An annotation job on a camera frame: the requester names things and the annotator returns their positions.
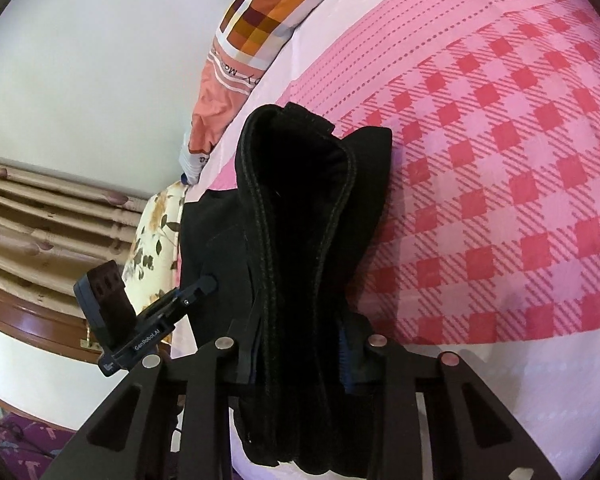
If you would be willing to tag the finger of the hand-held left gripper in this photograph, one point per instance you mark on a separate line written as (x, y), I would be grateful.
(197, 290)

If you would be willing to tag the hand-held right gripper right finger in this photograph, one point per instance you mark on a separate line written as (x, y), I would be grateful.
(354, 365)

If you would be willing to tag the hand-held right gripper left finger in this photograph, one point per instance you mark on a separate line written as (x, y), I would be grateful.
(220, 365)

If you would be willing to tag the black pants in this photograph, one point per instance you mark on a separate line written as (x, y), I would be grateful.
(290, 260)

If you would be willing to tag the floral print pillow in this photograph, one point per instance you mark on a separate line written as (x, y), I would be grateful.
(152, 245)

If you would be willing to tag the beige patterned curtain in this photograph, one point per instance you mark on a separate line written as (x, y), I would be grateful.
(45, 220)

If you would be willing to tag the purple patterned floor mat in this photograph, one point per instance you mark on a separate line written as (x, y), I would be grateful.
(25, 440)

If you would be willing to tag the pink checked bedsheet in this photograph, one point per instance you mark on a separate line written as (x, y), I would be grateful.
(480, 185)

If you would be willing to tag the orange plaid folded blanket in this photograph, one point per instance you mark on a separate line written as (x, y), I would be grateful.
(265, 25)

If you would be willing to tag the brown wooden bed frame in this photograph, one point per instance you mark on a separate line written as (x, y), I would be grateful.
(25, 317)

